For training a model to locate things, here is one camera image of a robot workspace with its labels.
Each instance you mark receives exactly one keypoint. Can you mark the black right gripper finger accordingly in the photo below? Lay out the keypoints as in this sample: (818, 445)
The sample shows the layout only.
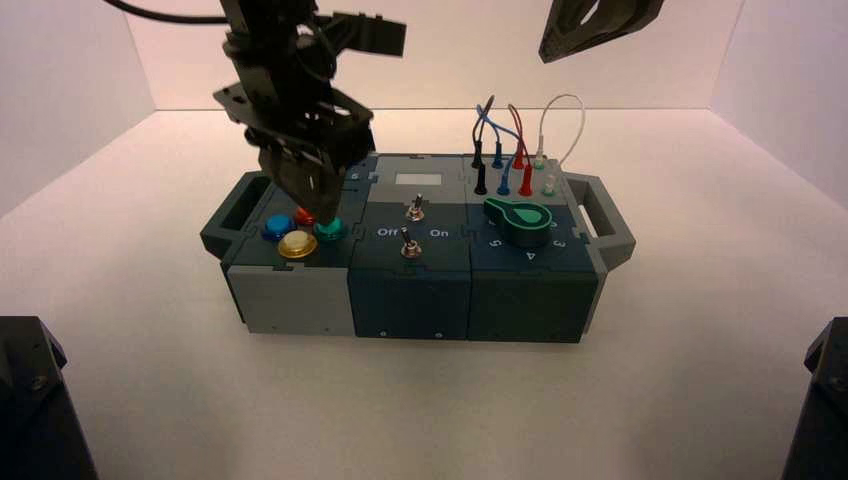
(562, 30)
(626, 20)

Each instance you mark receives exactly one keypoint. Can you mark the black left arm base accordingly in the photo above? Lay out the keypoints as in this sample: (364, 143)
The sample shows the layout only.
(36, 411)

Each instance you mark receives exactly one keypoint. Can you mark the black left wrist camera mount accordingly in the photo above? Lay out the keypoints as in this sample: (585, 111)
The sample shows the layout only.
(371, 33)

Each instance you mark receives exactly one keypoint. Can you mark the yellow push button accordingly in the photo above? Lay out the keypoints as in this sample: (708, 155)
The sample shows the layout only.
(297, 246)

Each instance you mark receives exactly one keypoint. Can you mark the red push button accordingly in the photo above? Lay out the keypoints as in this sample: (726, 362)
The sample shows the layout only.
(303, 216)

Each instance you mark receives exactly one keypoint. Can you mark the small grey display screen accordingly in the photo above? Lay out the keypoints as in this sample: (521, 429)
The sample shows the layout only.
(418, 179)

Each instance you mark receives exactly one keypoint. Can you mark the blue push button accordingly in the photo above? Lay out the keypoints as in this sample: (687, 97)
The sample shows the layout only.
(277, 227)

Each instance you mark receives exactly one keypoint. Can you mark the green rotary knob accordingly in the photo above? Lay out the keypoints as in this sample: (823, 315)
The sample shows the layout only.
(520, 222)

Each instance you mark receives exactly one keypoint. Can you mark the green push button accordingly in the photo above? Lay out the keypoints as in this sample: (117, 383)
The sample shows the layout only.
(331, 230)

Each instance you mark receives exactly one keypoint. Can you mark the teal and grey task box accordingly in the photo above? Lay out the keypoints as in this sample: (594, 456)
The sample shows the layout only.
(411, 291)

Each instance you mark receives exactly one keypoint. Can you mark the metal toggle switch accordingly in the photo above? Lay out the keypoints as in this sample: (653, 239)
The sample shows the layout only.
(411, 245)
(415, 206)

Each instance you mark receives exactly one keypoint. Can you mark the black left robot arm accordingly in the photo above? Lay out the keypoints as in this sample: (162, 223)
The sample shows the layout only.
(265, 40)

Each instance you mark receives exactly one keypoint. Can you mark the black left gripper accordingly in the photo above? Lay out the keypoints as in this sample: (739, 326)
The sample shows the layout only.
(305, 122)

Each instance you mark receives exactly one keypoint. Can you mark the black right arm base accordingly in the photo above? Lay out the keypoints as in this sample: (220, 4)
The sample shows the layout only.
(821, 411)

